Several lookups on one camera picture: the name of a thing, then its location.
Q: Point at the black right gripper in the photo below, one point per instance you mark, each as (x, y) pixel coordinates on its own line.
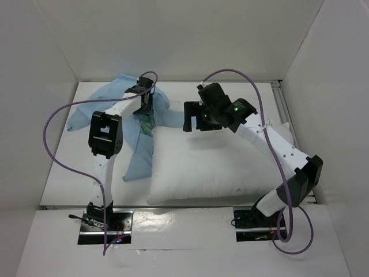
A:
(200, 122)

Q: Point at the aluminium frame rail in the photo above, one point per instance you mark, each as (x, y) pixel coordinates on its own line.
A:
(283, 108)

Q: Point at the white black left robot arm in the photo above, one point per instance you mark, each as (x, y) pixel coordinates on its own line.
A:
(106, 141)

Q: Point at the light blue pillowcase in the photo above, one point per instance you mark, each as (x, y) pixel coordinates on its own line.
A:
(137, 129)

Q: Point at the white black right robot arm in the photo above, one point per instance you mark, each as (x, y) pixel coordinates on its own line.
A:
(301, 173)

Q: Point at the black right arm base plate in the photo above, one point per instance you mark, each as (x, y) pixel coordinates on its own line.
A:
(251, 225)

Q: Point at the white pillow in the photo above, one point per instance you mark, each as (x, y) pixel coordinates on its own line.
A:
(214, 168)

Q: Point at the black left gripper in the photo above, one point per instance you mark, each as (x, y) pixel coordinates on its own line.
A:
(147, 110)

